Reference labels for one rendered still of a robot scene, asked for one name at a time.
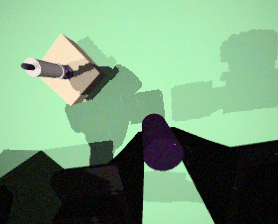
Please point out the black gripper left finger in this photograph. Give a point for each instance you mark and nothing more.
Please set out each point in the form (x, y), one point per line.
(123, 176)

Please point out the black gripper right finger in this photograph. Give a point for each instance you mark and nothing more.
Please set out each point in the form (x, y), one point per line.
(217, 171)

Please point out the beige square block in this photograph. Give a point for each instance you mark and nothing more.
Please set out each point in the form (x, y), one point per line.
(86, 74)

